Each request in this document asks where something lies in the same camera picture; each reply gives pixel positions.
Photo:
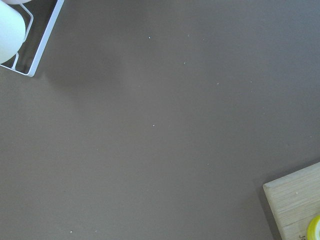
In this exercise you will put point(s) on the white cup in rack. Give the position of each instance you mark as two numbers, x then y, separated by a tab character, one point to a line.
12	32

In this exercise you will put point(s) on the lemon slice upper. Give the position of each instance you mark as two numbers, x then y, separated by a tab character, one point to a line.
313	229

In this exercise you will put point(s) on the wooden cutting board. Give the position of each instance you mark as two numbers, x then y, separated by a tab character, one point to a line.
294	201

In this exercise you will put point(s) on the white cup rack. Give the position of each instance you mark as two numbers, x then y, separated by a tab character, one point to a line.
40	17

